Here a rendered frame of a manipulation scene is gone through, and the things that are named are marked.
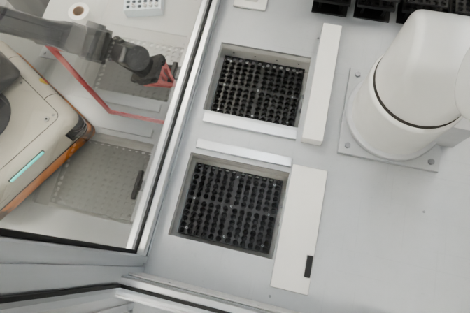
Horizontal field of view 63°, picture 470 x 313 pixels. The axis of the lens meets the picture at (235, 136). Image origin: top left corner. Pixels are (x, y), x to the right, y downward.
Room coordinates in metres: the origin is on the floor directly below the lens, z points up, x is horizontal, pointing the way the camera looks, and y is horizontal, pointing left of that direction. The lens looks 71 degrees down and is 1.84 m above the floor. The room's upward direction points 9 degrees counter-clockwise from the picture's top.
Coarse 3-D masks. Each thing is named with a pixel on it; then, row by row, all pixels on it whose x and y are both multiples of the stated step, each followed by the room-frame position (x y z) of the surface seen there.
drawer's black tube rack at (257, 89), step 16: (240, 64) 0.55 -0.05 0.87; (256, 64) 0.52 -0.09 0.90; (272, 64) 0.52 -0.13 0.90; (240, 80) 0.48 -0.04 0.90; (256, 80) 0.48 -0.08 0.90; (272, 80) 0.48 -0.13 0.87; (288, 80) 0.46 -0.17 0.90; (224, 96) 0.46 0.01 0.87; (240, 96) 0.45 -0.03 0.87; (256, 96) 0.43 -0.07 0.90; (272, 96) 0.42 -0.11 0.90; (288, 96) 0.41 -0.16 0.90; (224, 112) 0.40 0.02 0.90; (240, 112) 0.39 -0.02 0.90; (256, 112) 0.38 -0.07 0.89; (272, 112) 0.39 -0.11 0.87; (288, 112) 0.37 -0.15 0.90
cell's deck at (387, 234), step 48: (288, 0) 0.68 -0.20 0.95; (240, 48) 0.56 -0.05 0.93; (288, 48) 0.53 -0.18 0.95; (384, 48) 0.49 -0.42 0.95; (336, 96) 0.37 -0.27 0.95; (192, 144) 0.31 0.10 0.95; (240, 144) 0.29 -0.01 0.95; (288, 144) 0.27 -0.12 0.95; (336, 144) 0.25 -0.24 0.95; (336, 192) 0.14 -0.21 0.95; (384, 192) 0.12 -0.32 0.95; (432, 192) 0.10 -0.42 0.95; (192, 240) 0.08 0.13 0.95; (336, 240) 0.03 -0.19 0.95; (384, 240) 0.02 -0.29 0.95; (432, 240) 0.00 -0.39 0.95; (240, 288) -0.03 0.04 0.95; (336, 288) -0.06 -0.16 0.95; (384, 288) -0.08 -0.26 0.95; (432, 288) -0.09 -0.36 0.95
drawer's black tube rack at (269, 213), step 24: (216, 168) 0.25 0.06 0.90; (192, 192) 0.21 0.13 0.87; (216, 192) 0.20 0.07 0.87; (240, 192) 0.19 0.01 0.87; (264, 192) 0.17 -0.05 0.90; (192, 216) 0.14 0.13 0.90; (216, 216) 0.13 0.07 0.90; (240, 216) 0.12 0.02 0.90; (264, 216) 0.12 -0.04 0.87; (216, 240) 0.08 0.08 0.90; (240, 240) 0.07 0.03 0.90; (264, 240) 0.06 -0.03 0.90
